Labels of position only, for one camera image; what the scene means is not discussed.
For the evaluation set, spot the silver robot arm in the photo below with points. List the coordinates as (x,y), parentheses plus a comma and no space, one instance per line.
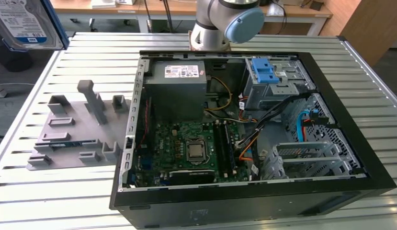
(211,14)

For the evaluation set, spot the black graphics card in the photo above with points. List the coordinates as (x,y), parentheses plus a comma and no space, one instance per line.
(193,176)

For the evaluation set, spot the metal CPU socket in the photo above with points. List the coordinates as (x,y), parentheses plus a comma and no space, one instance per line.
(197,140)

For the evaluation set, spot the green motherboard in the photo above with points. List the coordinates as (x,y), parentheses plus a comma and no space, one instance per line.
(166,143)

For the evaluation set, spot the grey power supply unit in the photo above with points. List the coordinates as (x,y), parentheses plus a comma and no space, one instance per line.
(177,100)

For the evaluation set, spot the bluish RAM stick in slot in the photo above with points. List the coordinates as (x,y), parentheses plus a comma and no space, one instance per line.
(231,153)

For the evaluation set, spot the wooden cabinet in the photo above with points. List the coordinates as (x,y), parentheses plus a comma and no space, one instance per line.
(371,28)

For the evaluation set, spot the silver CPU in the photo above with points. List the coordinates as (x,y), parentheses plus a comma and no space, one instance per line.
(197,151)

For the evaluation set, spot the white box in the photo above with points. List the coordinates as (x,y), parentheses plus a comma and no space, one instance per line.
(105,4)

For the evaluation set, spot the black open PC case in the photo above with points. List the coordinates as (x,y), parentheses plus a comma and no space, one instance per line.
(218,210)

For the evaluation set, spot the white motherboard plug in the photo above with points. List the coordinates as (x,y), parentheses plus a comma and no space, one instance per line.
(239,145)

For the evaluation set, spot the grey parts rack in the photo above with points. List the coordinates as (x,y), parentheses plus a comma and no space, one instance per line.
(74,124)

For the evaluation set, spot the grey metal disk bay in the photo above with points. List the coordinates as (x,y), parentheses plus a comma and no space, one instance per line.
(314,161)

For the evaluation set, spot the grey stand foot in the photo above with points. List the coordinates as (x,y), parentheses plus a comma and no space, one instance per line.
(1,92)

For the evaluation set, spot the wooden desk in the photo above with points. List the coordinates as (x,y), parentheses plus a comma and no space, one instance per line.
(154,10)

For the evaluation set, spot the hard disk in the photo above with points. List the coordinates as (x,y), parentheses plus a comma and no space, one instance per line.
(26,24)

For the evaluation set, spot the black RAM slot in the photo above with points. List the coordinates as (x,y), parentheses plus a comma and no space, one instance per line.
(221,148)

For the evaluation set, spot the blue RAM stick on rack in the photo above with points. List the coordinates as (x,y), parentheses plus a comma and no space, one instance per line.
(68,144)

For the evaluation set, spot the black mesh bin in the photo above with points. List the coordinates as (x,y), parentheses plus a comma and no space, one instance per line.
(17,60)

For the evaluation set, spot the grey metal drive cage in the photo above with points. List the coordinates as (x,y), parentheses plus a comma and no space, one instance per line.
(259,95)

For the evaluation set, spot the blue plastic drive bracket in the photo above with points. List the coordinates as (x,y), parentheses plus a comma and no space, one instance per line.
(266,77)

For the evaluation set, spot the white power supply label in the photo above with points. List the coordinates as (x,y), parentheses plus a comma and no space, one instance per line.
(182,72)

